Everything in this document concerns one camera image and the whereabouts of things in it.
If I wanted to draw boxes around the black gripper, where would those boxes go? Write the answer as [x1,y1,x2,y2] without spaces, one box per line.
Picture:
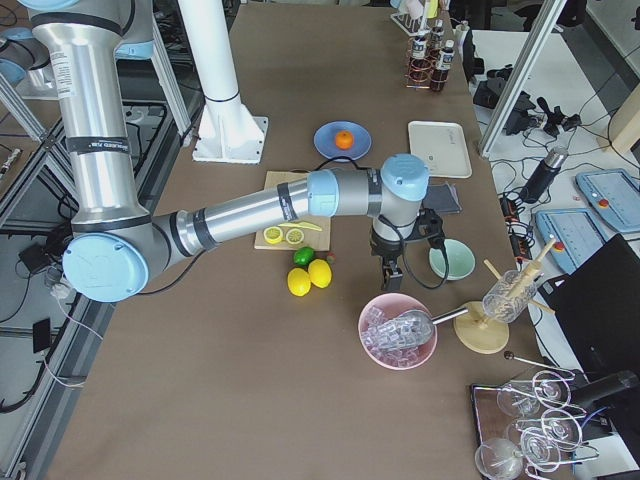
[370,208,444,291]

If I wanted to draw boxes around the orange fruit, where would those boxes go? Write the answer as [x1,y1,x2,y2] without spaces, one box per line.
[334,130,355,150]

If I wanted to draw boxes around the blue round plate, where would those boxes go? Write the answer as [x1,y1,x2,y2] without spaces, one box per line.
[313,121,372,160]

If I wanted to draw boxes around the metal ice scoop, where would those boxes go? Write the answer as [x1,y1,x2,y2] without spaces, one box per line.
[366,307,468,350]

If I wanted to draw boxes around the green bowl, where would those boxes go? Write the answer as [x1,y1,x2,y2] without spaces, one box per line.
[429,239,476,280]

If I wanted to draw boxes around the yellow lemon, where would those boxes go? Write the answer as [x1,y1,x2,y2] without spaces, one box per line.
[307,259,333,288]
[287,267,311,297]

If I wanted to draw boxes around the wooden cutting board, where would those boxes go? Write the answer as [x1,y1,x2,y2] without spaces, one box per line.
[254,170,331,251]

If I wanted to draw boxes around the pink bowl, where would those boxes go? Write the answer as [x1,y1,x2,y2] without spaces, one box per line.
[358,293,438,371]

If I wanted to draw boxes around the dark grey folded cloth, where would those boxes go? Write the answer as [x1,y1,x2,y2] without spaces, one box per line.
[422,183,462,215]

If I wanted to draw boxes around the green lime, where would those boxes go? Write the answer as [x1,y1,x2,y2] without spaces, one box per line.
[293,246,315,267]

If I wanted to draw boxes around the wooden glass stand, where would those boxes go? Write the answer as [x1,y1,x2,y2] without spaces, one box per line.
[453,239,555,354]

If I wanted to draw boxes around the clear textured glass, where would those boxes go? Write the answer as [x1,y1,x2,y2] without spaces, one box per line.
[482,270,537,324]

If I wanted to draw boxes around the lemon slices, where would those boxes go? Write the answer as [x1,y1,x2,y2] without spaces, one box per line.
[262,221,323,245]

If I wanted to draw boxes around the beige rectangular tray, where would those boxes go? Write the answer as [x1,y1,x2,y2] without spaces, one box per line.
[408,120,472,179]

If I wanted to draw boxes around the black thermos bottle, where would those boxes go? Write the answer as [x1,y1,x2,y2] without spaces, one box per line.
[519,147,569,204]

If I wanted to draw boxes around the blue teach pendant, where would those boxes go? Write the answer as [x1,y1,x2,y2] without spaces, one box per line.
[534,208,609,274]
[575,169,639,233]

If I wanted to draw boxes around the wine glass rack tray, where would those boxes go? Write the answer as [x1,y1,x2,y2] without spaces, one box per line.
[470,369,600,479]

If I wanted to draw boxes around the dark drink bottle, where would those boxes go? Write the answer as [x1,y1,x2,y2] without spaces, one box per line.
[407,30,430,85]
[428,19,444,58]
[429,40,455,92]

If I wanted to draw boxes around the pink cup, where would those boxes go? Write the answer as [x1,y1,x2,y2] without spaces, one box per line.
[398,0,424,20]

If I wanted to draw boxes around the copper wire bottle rack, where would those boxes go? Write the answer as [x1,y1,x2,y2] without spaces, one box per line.
[405,27,444,89]

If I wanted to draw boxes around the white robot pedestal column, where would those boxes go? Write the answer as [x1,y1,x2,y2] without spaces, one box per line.
[179,0,268,165]

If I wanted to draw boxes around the aluminium frame post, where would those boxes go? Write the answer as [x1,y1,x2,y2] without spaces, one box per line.
[478,0,566,159]

